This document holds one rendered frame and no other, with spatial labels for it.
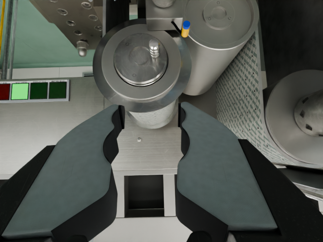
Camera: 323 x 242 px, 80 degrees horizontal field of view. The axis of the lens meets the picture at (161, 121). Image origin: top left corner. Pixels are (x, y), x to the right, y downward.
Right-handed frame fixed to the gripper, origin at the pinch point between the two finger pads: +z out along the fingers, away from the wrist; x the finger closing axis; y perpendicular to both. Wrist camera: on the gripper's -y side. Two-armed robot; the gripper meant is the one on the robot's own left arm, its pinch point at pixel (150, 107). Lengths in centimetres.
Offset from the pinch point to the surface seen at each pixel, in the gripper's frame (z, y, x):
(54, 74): 292, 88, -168
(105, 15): 25.1, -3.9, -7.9
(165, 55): 16.9, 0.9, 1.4
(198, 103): 44, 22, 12
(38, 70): 296, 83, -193
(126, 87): 15.2, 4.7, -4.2
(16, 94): 46, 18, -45
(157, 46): 14.7, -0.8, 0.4
